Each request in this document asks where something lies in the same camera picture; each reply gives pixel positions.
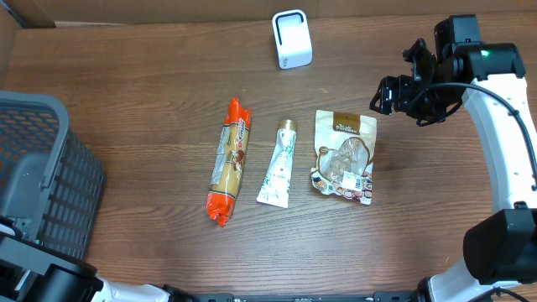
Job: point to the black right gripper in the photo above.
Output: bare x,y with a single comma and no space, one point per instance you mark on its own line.
403,87

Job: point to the white tube gold cap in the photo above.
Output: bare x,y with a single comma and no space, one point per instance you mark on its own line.
274,190

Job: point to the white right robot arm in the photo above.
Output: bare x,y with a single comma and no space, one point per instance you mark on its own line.
488,80

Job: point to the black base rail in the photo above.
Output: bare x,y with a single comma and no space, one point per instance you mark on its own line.
379,296

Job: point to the brown Pantree snack pouch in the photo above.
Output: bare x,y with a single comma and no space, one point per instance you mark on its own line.
344,147

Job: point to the white barcode scanner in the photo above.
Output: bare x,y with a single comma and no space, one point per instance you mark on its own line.
292,39

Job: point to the grey plastic shopping basket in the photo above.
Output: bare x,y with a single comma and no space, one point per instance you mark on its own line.
51,183

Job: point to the orange biscuit packet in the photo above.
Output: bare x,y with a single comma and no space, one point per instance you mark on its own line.
226,177

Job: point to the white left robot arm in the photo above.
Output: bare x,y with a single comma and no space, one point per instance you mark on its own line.
30,272

